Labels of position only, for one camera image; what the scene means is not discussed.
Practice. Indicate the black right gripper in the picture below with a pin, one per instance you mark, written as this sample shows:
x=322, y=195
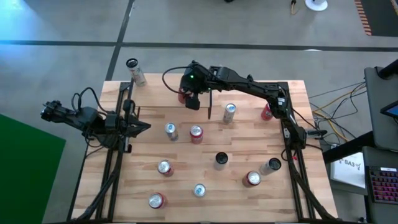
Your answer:
x=194, y=79

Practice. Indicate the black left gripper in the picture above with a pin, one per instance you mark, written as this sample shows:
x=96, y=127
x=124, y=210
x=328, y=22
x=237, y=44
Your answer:
x=116, y=127

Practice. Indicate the red Coca-Cola can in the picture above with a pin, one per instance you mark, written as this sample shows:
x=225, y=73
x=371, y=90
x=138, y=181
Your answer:
x=182, y=98

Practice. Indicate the orange Fanta can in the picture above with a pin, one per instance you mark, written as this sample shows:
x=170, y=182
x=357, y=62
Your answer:
x=196, y=134
x=266, y=114

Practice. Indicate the silver blue Red Bull can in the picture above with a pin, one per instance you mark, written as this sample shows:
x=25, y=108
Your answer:
x=171, y=131
x=229, y=113
x=199, y=190

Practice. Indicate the white Celsius can black lid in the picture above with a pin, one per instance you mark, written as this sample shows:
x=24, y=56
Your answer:
x=270, y=166
x=138, y=76
x=221, y=160

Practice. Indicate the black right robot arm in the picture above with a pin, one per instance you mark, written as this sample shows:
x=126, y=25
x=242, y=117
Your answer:
x=248, y=84

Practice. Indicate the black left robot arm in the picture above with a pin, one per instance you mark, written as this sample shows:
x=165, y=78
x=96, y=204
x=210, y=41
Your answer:
x=84, y=116

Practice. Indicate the wooden shelf black metal legs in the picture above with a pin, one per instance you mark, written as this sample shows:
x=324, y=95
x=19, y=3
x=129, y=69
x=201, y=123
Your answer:
x=155, y=96

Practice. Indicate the red soda can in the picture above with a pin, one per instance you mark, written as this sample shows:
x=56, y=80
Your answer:
x=252, y=178
x=165, y=168
x=157, y=200

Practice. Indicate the green floor mat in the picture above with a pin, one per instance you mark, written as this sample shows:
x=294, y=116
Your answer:
x=25, y=174

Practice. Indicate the black power connector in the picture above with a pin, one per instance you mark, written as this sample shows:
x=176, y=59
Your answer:
x=317, y=133

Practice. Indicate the white round stand base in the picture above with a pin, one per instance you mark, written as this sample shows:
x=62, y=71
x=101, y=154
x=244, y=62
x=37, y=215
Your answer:
x=316, y=5

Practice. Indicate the black desk beam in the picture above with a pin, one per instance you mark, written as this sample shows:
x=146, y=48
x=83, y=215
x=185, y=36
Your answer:
x=345, y=150

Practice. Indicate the white SA3 sign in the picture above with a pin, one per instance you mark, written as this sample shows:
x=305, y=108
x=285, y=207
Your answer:
x=348, y=172

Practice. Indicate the large lit computer monitor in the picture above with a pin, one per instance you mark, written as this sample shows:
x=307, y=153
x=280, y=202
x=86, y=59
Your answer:
x=392, y=110

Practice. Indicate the black mat striped edge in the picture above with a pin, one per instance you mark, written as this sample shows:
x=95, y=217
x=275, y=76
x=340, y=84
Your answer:
x=382, y=18

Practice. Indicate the black backlit keyboard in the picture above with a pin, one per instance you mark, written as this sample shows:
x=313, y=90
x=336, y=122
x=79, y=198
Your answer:
x=384, y=186

